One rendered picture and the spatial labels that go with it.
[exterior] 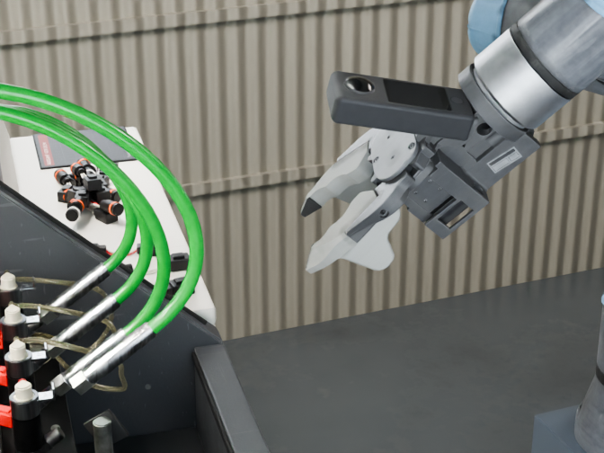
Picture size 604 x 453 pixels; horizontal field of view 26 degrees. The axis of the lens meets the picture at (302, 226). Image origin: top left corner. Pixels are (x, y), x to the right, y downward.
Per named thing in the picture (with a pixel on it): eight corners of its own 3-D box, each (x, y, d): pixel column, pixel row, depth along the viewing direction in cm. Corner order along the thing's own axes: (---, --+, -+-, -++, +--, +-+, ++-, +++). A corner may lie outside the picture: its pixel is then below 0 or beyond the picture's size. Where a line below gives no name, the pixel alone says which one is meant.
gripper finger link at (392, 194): (363, 251, 106) (435, 168, 105) (350, 241, 105) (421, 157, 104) (346, 227, 110) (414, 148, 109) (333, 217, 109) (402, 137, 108)
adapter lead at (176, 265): (188, 262, 181) (187, 249, 180) (191, 270, 179) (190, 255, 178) (100, 275, 177) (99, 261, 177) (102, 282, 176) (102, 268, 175)
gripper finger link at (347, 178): (339, 243, 118) (413, 204, 113) (292, 208, 116) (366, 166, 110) (344, 217, 120) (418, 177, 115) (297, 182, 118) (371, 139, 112)
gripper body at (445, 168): (437, 246, 110) (548, 158, 105) (366, 190, 106) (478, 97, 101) (425, 192, 116) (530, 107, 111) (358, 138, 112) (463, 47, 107)
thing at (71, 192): (138, 226, 192) (137, 192, 189) (66, 235, 189) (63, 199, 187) (118, 170, 212) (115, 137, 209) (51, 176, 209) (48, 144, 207)
